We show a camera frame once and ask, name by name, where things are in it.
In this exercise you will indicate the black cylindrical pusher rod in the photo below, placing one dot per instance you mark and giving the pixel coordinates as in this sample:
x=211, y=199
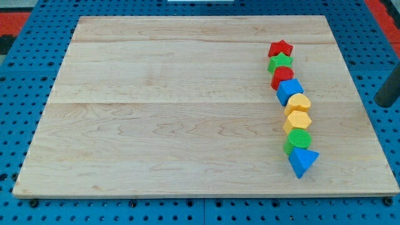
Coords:
x=389, y=91

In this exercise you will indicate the blue cube block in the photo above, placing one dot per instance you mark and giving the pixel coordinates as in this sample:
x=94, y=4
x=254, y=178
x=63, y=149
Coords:
x=288, y=88

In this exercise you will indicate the yellow heart block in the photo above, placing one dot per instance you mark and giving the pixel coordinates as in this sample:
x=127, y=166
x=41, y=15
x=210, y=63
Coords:
x=297, y=102

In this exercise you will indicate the yellow hexagon block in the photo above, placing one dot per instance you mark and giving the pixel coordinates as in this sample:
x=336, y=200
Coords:
x=297, y=120

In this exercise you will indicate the green cylinder block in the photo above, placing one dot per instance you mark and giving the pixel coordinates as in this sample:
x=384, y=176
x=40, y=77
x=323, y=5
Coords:
x=297, y=138

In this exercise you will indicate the red cylinder block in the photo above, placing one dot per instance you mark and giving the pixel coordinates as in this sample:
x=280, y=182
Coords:
x=281, y=73

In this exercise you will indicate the blue triangle block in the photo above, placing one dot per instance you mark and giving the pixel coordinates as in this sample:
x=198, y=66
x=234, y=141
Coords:
x=301, y=160

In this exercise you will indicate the green star block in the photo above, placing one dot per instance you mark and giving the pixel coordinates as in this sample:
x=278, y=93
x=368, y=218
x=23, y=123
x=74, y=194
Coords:
x=279, y=60

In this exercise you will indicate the red star block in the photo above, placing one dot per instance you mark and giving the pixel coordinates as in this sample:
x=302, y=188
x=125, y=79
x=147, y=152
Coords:
x=280, y=47

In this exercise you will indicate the light wooden board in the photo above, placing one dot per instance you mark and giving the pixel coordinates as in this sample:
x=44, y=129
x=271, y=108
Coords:
x=181, y=107

